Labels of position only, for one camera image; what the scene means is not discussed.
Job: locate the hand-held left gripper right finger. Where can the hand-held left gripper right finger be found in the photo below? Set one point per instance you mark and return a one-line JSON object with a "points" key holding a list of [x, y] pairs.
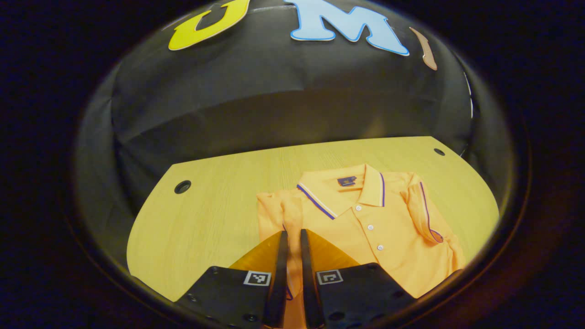
{"points": [[307, 274]]}

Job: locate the black table grommet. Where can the black table grommet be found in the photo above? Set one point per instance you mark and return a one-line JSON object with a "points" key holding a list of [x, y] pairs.
{"points": [[182, 186], [439, 151]]}

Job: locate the orange T-shirt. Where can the orange T-shirt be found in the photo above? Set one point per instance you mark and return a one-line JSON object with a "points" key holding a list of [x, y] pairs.
{"points": [[365, 228]]}

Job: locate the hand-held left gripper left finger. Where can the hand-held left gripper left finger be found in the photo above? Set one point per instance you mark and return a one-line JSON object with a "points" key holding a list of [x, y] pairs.
{"points": [[279, 274]]}

